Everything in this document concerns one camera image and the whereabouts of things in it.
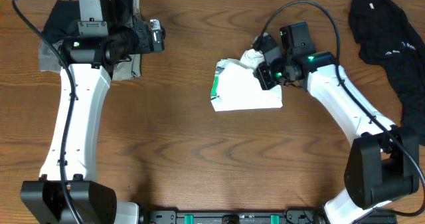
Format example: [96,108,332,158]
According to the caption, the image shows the white t-shirt with green print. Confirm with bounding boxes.
[210,49,283,112]

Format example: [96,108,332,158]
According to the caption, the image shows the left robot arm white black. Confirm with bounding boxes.
[21,19,165,223]

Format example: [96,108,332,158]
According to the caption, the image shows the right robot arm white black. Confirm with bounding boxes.
[254,51,424,223]

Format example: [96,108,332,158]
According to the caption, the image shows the black shorts with red trim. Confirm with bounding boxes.
[42,0,80,43]

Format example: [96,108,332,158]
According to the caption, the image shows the grey folded garment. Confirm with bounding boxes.
[38,41,141,81]

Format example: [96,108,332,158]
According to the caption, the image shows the black garment on right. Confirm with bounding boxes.
[349,0,424,144]

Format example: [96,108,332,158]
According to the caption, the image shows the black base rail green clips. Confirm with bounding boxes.
[140,209,327,224]

